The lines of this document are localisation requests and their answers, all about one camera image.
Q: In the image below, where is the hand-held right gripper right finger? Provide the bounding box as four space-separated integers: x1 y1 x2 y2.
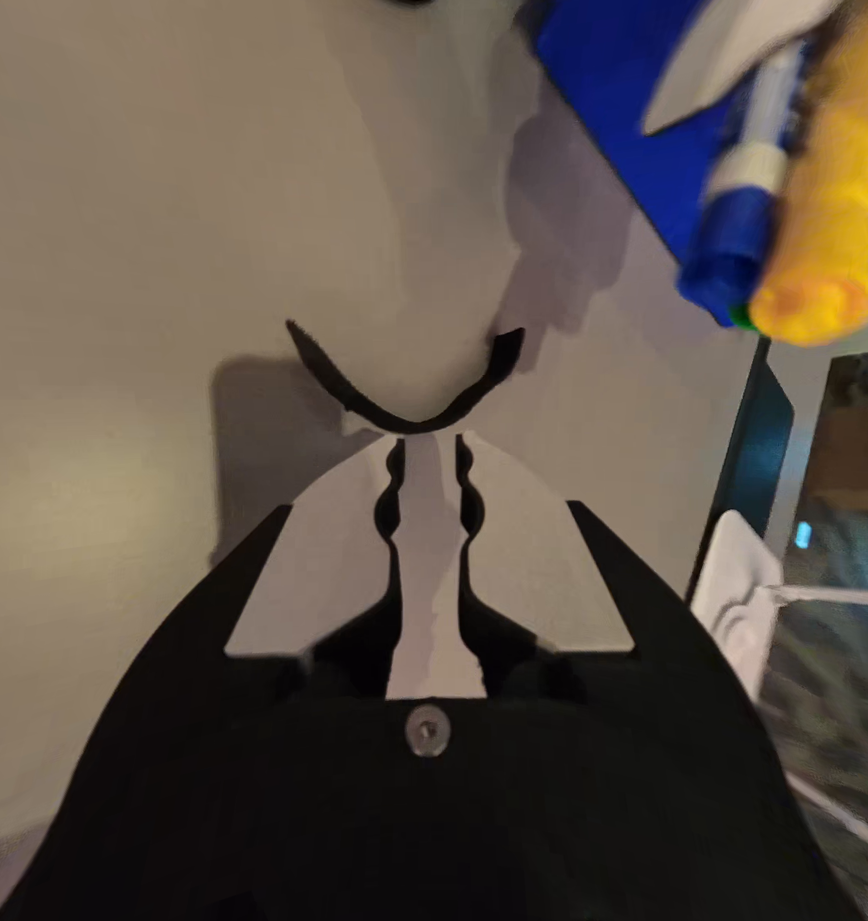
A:
454 432 638 699

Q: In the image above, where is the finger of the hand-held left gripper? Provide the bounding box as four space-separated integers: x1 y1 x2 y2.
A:
643 0 848 138

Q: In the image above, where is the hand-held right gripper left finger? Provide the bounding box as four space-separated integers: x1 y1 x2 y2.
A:
223 435 408 699

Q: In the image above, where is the black hook-and-loop strap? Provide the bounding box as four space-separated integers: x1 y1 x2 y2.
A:
284 318 527 436

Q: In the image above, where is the blue dry erase marker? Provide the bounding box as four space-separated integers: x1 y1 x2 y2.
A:
677 36 820 331

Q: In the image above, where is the yellow highlighter marker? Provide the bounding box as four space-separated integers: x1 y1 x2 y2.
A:
749 0 868 348

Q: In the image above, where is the large blue plastic bin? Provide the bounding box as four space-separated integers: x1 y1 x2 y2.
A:
535 0 766 333

